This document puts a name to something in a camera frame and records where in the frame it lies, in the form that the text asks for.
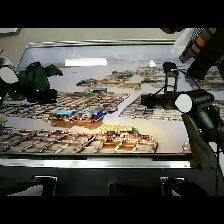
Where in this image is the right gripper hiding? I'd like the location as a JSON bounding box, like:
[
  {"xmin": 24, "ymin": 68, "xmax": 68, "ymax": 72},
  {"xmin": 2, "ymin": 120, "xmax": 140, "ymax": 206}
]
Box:
[{"xmin": 140, "ymin": 92, "xmax": 176, "ymax": 110}]

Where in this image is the dark green garment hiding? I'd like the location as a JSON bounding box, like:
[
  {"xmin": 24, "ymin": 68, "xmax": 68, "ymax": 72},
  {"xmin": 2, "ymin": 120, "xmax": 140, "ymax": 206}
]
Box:
[{"xmin": 17, "ymin": 61, "xmax": 64, "ymax": 101}]

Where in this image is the white garment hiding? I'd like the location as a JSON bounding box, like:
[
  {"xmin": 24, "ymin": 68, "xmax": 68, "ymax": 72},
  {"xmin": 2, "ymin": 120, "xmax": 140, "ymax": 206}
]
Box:
[{"xmin": 171, "ymin": 28, "xmax": 196, "ymax": 60}]

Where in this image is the black garment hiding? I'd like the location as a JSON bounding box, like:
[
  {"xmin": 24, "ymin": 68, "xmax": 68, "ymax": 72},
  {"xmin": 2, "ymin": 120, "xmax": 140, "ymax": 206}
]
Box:
[{"xmin": 186, "ymin": 29, "xmax": 224, "ymax": 81}]

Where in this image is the striped garment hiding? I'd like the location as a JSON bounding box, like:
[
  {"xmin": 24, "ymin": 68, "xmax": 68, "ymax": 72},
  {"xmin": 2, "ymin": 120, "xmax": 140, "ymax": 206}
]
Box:
[{"xmin": 178, "ymin": 27, "xmax": 218, "ymax": 64}]

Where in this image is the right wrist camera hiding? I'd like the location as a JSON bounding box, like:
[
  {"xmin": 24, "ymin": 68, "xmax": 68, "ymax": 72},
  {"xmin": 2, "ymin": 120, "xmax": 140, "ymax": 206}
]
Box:
[{"xmin": 162, "ymin": 61, "xmax": 180, "ymax": 96}]

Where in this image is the black cable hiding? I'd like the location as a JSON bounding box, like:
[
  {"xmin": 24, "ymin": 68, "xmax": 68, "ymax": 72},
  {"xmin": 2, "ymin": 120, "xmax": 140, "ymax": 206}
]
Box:
[{"xmin": 171, "ymin": 68, "xmax": 203, "ymax": 92}]

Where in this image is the silver frame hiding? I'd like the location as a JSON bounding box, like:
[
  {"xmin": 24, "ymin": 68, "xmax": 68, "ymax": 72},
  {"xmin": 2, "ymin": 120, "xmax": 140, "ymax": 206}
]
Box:
[{"xmin": 0, "ymin": 154, "xmax": 224, "ymax": 197}]

